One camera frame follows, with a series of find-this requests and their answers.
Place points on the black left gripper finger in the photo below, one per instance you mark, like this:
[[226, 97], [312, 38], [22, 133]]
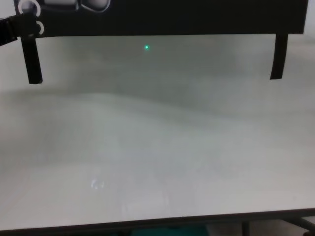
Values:
[[27, 25], [8, 37]]

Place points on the black robot poster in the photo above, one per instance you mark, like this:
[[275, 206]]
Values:
[[172, 17]]

